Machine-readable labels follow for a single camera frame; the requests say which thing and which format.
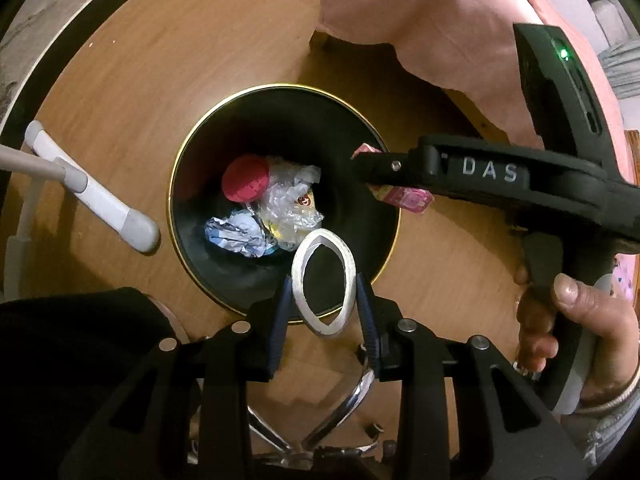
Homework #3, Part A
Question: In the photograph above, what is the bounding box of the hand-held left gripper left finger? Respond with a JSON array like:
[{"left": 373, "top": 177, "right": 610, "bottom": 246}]
[{"left": 57, "top": 275, "right": 296, "bottom": 480}]

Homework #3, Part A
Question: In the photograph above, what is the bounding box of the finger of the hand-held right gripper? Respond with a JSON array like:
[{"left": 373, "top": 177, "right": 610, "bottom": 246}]
[{"left": 350, "top": 136, "right": 441, "bottom": 196}]

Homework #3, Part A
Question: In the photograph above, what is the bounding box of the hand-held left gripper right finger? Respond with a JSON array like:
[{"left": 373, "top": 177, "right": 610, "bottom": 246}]
[{"left": 354, "top": 272, "right": 588, "bottom": 480}]

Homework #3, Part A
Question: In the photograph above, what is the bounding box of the small pink red box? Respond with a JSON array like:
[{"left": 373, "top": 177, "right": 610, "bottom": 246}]
[{"left": 350, "top": 143, "right": 433, "bottom": 213}]

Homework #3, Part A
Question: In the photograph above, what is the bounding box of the white tape ring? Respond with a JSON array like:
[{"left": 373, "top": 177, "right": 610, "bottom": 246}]
[{"left": 291, "top": 228, "right": 357, "bottom": 337}]

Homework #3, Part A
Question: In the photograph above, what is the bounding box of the black trash bin gold rim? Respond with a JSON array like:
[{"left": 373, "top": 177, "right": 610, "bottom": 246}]
[{"left": 168, "top": 83, "right": 401, "bottom": 328}]

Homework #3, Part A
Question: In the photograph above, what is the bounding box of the blue white paper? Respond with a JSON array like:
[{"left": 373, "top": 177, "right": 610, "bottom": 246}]
[{"left": 204, "top": 210, "right": 268, "bottom": 258}]

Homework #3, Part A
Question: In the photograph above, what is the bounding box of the clear plastic bag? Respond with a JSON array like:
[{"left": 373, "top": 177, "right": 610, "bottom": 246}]
[{"left": 252, "top": 156, "right": 326, "bottom": 251}]

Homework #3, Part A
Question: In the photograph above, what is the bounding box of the red round lid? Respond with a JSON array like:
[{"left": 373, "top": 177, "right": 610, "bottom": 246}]
[{"left": 222, "top": 155, "right": 271, "bottom": 204}]

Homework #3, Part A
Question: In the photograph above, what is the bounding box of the person's right forearm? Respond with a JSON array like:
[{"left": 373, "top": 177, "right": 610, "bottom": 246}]
[{"left": 562, "top": 360, "right": 640, "bottom": 468}]

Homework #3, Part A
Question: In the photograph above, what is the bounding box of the person's right hand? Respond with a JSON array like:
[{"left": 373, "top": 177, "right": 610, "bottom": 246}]
[{"left": 514, "top": 265, "right": 640, "bottom": 403}]

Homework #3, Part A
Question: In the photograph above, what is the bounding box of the chrome chair base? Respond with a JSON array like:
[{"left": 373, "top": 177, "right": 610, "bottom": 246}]
[{"left": 187, "top": 355, "right": 396, "bottom": 466}]

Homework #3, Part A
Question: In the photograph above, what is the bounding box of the grey folded cloth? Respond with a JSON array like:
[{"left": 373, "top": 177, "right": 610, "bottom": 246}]
[{"left": 592, "top": 0, "right": 640, "bottom": 98}]

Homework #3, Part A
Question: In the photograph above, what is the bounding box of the pink cloth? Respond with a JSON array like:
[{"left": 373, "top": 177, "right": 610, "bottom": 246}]
[{"left": 317, "top": 0, "right": 626, "bottom": 151}]

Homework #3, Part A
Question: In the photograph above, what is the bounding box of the white chair leg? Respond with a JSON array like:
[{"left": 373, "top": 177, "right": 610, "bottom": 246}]
[{"left": 0, "top": 120, "right": 162, "bottom": 306}]

